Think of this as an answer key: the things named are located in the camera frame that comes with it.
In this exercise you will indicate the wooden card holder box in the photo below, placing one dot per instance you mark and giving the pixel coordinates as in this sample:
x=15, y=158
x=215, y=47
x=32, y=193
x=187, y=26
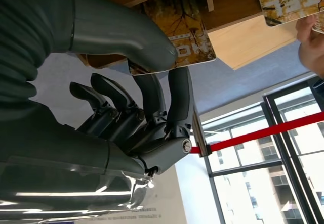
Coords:
x=240, y=38

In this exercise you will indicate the ribbed grey right arm sleeve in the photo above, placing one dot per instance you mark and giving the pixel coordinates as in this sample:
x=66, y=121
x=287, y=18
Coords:
x=20, y=31

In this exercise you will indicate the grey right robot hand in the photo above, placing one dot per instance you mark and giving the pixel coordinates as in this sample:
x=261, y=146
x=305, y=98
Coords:
x=75, y=148

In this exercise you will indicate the red barrier belt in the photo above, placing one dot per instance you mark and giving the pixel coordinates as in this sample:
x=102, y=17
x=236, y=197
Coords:
x=266, y=132

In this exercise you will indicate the building outside window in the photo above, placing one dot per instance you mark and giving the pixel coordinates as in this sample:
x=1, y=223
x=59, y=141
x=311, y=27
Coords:
x=266, y=199

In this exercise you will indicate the clear plastic film wrap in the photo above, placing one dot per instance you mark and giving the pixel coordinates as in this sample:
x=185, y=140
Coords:
x=63, y=195

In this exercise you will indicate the metal barrier post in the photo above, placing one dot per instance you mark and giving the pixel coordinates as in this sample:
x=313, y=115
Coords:
x=201, y=138

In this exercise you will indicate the black window frame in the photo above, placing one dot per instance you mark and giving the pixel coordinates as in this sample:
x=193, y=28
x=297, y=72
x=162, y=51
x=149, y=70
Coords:
x=274, y=135

